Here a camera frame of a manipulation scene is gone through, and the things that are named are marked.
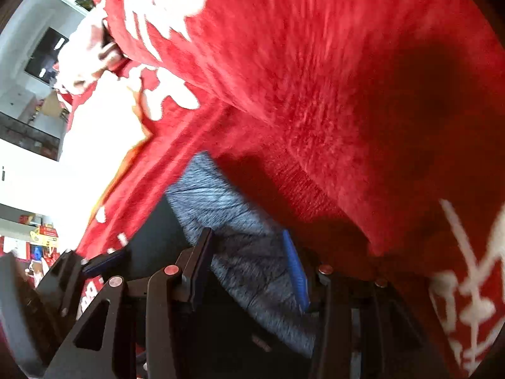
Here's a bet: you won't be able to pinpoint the black pants with grey waistband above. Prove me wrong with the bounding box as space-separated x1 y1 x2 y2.
130 152 328 379

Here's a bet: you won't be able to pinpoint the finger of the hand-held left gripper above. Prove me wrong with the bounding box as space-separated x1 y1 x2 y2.
36 247 129 318

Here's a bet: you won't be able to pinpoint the shelf with red boxes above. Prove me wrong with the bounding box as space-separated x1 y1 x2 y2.
0 212 61 281

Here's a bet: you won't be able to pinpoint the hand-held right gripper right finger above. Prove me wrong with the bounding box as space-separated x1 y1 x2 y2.
281 229 451 379

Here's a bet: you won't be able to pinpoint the dark wall screen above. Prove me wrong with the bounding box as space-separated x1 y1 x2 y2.
24 27 70 86

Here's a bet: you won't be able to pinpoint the red printed blanket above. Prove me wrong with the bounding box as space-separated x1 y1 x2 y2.
65 0 505 379

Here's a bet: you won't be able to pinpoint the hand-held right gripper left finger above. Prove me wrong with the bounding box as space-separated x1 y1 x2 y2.
43 227 216 379

